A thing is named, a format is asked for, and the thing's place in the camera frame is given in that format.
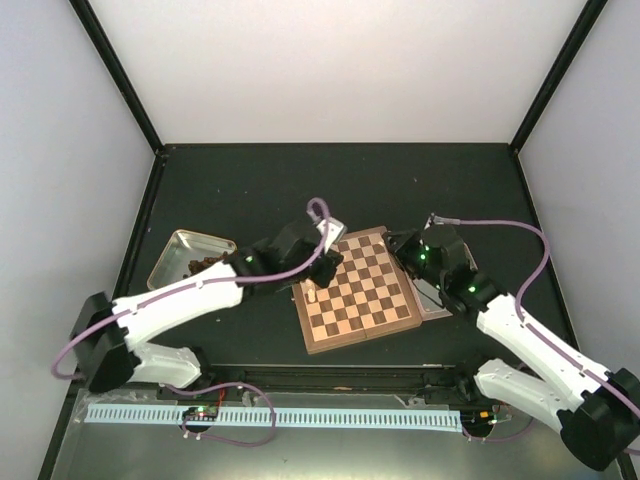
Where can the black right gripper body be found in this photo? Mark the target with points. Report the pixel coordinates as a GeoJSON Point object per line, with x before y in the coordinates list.
{"type": "Point", "coordinates": [411, 261]}

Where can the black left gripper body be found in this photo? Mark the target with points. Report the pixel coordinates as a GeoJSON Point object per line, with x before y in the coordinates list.
{"type": "Point", "coordinates": [321, 278]}

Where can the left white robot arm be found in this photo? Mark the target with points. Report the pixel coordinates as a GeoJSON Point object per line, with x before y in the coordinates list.
{"type": "Point", "coordinates": [112, 340]}

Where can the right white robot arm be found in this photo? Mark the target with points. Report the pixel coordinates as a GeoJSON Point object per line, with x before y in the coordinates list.
{"type": "Point", "coordinates": [594, 410]}

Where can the wooden chess board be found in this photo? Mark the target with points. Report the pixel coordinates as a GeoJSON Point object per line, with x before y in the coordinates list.
{"type": "Point", "coordinates": [369, 297]}

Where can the dark chess pieces pile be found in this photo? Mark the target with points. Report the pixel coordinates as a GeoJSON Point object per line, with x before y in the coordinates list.
{"type": "Point", "coordinates": [197, 266]}

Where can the right controller board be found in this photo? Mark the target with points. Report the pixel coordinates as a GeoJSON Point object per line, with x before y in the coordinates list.
{"type": "Point", "coordinates": [483, 417]}

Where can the controller board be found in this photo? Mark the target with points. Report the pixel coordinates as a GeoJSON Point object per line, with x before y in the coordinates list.
{"type": "Point", "coordinates": [200, 413]}
{"type": "Point", "coordinates": [483, 417]}

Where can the left controller board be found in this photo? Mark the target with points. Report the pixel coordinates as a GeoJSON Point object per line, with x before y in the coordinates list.
{"type": "Point", "coordinates": [200, 413]}

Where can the pink metal tray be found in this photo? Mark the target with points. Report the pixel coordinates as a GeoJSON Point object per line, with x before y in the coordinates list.
{"type": "Point", "coordinates": [435, 300]}

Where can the gold metal tray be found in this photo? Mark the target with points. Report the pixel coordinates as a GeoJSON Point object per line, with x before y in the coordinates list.
{"type": "Point", "coordinates": [183, 247]}

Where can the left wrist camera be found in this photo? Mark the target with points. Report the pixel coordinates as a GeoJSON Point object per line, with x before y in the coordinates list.
{"type": "Point", "coordinates": [332, 231]}

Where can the black front rail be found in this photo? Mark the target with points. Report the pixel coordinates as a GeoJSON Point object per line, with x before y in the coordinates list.
{"type": "Point", "coordinates": [434, 383]}

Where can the white slotted cable duct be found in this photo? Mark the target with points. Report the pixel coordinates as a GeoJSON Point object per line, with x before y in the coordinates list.
{"type": "Point", "coordinates": [310, 418]}

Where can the black frame post right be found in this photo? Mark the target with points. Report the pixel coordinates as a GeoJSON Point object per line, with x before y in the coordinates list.
{"type": "Point", "coordinates": [572, 45]}

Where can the black frame post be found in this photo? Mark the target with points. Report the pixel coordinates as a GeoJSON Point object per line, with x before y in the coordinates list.
{"type": "Point", "coordinates": [572, 45]}
{"type": "Point", "coordinates": [103, 46]}

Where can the black frame post left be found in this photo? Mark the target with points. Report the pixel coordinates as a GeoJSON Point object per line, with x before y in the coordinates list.
{"type": "Point", "coordinates": [103, 46]}

